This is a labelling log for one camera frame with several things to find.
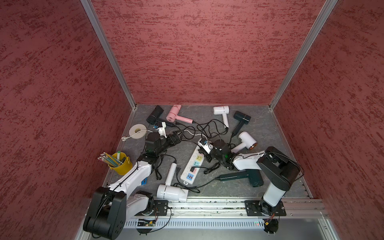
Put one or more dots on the dark green hair dryer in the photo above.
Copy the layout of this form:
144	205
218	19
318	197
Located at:
243	120
254	176

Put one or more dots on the white tape roll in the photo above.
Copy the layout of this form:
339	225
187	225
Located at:
137	131

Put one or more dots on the pink hair dryer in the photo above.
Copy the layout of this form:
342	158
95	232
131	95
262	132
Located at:
173	115

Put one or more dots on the white blue box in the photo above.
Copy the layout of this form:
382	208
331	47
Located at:
144	182

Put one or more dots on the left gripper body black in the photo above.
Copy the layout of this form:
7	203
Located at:
165	143

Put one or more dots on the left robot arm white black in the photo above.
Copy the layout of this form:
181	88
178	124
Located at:
112	206

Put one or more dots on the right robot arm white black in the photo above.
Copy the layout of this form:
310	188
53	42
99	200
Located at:
281	171

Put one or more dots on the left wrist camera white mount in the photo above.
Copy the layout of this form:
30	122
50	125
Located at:
161	129

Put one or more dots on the yellow pencil cup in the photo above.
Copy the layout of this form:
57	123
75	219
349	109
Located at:
119	162

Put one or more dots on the dark green hair dryer back right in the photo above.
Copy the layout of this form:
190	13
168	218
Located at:
243	120

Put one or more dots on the large white hair dryer front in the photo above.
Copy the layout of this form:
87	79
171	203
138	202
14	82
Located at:
168	192

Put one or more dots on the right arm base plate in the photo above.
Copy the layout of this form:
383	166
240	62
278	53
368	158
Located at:
255	208

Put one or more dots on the dark green hair dryer front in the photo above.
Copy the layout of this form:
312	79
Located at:
254	176

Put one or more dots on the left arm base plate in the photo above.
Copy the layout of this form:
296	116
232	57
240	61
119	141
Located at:
155	208

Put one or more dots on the black hair dryer back left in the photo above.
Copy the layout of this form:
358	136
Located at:
154	117

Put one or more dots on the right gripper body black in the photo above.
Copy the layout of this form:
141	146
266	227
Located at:
214	154

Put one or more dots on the white power strip coloured sockets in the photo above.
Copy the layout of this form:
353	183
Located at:
191	170

